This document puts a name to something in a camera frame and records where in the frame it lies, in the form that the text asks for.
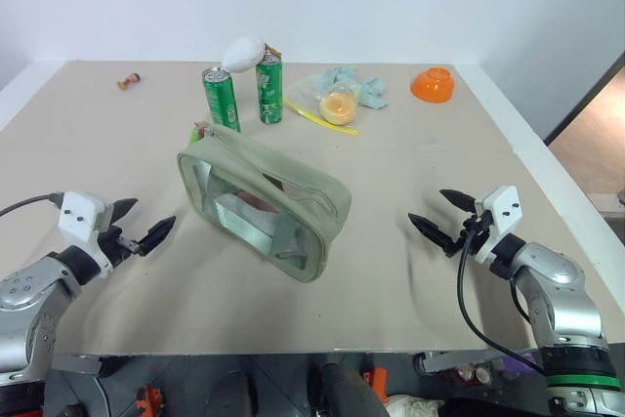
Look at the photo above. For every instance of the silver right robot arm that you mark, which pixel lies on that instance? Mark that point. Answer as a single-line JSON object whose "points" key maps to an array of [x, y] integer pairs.
{"points": [[561, 290]]}

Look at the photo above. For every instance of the green soda can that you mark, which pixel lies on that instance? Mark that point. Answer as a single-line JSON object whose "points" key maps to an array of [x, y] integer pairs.
{"points": [[269, 92], [222, 104]]}

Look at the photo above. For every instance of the green clear toiletry pouch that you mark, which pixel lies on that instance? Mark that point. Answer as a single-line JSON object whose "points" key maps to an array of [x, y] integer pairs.
{"points": [[293, 182]]}

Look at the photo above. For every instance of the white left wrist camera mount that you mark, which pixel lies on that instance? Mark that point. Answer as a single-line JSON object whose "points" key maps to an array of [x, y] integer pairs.
{"points": [[78, 217]]}

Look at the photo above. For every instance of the small brown wrapper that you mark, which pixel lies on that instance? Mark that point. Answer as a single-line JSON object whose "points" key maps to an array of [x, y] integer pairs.
{"points": [[273, 50]]}

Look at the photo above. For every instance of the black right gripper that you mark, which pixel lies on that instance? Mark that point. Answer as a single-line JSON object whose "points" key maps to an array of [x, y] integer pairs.
{"points": [[472, 231]]}

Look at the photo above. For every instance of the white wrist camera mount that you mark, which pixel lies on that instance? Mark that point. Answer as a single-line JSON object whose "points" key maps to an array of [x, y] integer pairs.
{"points": [[78, 217], [503, 212]]}

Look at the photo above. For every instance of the purple object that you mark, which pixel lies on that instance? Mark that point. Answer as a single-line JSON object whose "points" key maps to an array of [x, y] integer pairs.
{"points": [[516, 367]]}

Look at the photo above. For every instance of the orange plastic bowl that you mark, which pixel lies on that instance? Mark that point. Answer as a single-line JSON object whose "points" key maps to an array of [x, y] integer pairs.
{"points": [[433, 86]]}

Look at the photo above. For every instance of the pink green small wrapper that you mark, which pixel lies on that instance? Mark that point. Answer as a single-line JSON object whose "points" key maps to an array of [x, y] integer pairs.
{"points": [[199, 131]]}

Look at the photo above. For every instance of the grey metal table bracket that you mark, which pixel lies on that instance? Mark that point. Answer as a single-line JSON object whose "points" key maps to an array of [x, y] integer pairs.
{"points": [[439, 363], [78, 364]]}

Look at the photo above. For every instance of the dark rounded shape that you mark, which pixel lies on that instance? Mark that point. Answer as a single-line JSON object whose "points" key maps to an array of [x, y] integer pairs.
{"points": [[349, 392]]}

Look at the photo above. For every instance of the small orange black device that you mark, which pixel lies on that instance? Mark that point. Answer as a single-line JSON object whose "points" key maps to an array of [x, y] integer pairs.
{"points": [[149, 398], [376, 380]]}

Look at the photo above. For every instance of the white shoe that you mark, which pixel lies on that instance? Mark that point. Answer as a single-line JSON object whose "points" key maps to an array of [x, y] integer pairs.
{"points": [[415, 407]]}

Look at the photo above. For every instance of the white egg-shaped object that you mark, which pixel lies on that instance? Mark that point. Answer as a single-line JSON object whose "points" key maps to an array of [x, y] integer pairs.
{"points": [[241, 53]]}

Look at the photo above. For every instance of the beige table cloth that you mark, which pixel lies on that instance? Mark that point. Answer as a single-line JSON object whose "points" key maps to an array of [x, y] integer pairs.
{"points": [[146, 300]]}

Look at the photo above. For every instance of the plastic bag with orange cup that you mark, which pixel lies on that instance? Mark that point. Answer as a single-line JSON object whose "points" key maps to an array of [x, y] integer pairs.
{"points": [[305, 95]]}

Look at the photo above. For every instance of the yellow orange cup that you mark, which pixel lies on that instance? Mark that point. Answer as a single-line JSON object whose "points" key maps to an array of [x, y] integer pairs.
{"points": [[337, 108]]}

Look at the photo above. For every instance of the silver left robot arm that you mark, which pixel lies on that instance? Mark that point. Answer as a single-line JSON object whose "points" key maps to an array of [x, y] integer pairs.
{"points": [[24, 300]]}

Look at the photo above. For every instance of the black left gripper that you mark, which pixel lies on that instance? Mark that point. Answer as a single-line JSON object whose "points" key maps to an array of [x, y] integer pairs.
{"points": [[116, 243]]}

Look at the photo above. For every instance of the small brown figurine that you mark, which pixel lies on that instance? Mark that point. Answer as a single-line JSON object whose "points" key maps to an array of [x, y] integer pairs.
{"points": [[129, 81]]}

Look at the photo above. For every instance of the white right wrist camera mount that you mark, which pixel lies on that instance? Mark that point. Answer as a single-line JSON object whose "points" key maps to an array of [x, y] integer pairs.
{"points": [[503, 212]]}

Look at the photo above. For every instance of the light blue cloth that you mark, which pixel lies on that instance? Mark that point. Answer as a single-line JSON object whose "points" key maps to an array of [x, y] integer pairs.
{"points": [[373, 92]]}

